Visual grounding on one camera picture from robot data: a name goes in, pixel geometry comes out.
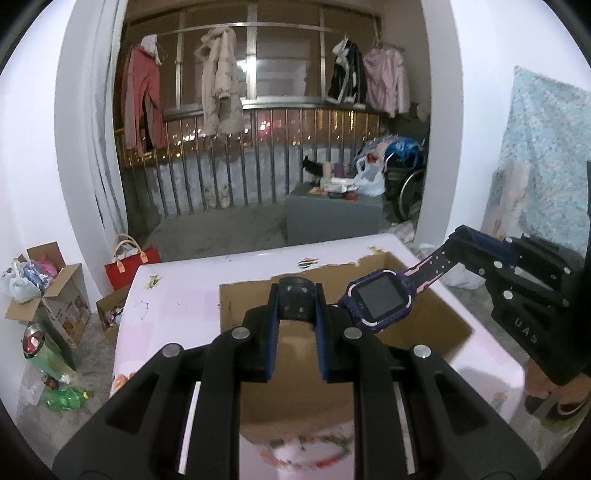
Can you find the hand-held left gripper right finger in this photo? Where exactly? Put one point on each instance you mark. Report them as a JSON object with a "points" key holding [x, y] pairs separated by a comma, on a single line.
{"points": [[321, 332]]}

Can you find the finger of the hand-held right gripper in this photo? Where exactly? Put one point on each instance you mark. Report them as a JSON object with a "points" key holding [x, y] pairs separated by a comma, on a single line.
{"points": [[480, 267], [489, 244]]}

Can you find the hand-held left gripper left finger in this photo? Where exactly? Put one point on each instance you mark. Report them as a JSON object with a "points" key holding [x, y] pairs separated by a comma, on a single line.
{"points": [[273, 323]]}

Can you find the dark purple smartwatch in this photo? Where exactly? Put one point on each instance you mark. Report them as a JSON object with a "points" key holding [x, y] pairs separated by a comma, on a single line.
{"points": [[381, 297]]}

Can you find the crumpled white plastic bag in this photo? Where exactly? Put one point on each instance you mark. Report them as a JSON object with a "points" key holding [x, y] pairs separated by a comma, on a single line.
{"points": [[464, 277]]}

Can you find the floral paper roll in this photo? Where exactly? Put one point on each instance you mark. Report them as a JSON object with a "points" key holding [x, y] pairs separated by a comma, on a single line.
{"points": [[505, 198]]}

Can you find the person's leg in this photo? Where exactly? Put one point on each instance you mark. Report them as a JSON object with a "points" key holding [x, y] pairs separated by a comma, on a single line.
{"points": [[538, 376]]}

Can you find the wheelchair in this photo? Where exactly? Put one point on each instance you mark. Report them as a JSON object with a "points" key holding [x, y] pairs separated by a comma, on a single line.
{"points": [[408, 184]]}

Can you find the dark slipper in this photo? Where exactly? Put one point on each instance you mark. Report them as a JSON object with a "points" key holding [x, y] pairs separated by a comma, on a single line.
{"points": [[538, 407]]}

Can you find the grey storage stool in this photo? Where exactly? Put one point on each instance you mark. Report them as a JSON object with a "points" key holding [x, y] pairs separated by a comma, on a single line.
{"points": [[332, 217]]}

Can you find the floral blue blanket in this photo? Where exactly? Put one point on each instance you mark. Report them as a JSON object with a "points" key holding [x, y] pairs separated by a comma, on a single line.
{"points": [[545, 138]]}

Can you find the white flat box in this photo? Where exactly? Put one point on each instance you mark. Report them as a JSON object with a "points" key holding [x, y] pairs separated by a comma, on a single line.
{"points": [[337, 184]]}

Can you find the red tote bag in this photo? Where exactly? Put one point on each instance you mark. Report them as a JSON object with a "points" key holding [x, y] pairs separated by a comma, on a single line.
{"points": [[129, 272]]}

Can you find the black object on stool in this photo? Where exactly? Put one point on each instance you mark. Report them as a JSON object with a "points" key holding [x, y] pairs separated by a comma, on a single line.
{"points": [[311, 166]]}

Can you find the white bottle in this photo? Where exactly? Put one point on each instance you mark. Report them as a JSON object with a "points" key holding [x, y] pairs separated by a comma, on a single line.
{"points": [[328, 170]]}

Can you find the small cardboard box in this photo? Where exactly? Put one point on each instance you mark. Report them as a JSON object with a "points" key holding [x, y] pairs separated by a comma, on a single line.
{"points": [[108, 304]]}

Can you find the light pink jacket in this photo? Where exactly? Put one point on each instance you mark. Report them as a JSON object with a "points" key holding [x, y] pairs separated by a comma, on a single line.
{"points": [[385, 78]]}

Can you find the large printed cardboard box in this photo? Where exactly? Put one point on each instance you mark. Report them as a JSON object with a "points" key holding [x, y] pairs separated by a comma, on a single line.
{"points": [[69, 304]]}

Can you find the metal balcony railing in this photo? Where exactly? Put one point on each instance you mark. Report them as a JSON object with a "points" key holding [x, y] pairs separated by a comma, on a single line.
{"points": [[277, 110]]}

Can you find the black white-trimmed jacket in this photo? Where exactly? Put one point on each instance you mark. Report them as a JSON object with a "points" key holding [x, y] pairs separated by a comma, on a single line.
{"points": [[348, 74]]}

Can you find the green plastic bottle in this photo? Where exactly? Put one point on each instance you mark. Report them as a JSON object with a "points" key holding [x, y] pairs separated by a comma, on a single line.
{"points": [[64, 398]]}

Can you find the green packet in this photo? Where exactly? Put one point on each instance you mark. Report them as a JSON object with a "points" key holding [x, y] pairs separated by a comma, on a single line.
{"points": [[53, 364]]}

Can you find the shiny metal jar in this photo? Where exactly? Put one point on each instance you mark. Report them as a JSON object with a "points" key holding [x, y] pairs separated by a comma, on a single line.
{"points": [[32, 341]]}

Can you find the beige hanging coat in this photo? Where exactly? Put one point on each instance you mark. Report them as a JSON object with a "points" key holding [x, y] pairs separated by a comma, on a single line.
{"points": [[217, 83]]}

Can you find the white sheer curtain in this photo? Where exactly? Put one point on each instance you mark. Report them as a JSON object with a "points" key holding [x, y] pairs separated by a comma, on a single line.
{"points": [[104, 138]]}

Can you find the white tied plastic bag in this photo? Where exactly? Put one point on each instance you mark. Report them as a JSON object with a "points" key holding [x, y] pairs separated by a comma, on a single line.
{"points": [[23, 288]]}

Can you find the pink hanging garment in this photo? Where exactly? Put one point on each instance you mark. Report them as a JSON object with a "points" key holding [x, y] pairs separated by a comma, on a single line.
{"points": [[138, 92]]}

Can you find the white hanging cloth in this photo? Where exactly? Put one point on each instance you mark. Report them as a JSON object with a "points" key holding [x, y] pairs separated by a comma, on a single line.
{"points": [[150, 45]]}

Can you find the metal clothes rail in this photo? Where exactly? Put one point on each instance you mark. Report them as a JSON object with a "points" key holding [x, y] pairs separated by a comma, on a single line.
{"points": [[258, 28]]}

